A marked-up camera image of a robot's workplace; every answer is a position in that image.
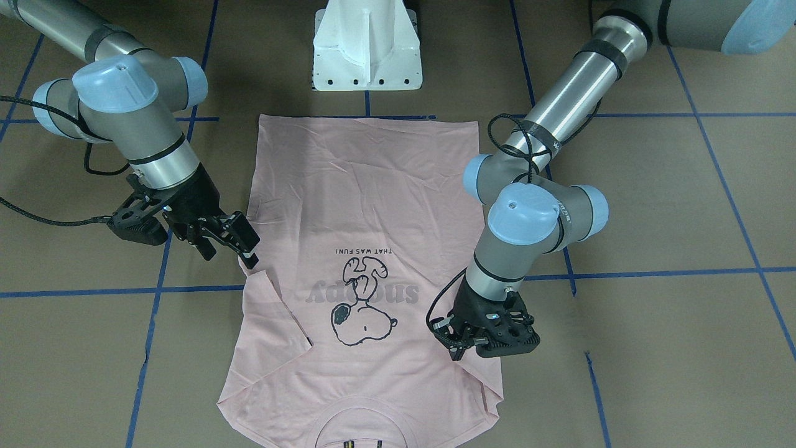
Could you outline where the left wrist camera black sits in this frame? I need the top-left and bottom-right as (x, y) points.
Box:
(476, 309), (541, 358)

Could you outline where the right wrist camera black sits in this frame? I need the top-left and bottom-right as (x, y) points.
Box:
(107, 193), (167, 246)

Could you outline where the pink Snoopy t-shirt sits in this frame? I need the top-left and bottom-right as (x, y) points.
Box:
(217, 114), (503, 447)

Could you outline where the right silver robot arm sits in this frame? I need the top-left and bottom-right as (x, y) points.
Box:
(2, 1), (259, 268)

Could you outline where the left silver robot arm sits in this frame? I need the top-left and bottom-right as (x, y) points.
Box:
(550, 14), (794, 370)

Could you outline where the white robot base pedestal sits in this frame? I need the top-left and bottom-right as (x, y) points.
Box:
(311, 1), (423, 91)

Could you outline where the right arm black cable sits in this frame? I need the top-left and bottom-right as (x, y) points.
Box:
(0, 93), (131, 226)

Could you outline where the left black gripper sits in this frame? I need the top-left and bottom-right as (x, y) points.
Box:
(435, 279), (528, 362)

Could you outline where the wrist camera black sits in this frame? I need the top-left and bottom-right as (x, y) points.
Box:
(476, 309), (541, 358)
(107, 193), (167, 246)

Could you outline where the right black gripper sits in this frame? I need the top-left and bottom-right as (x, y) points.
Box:
(127, 165), (261, 269)

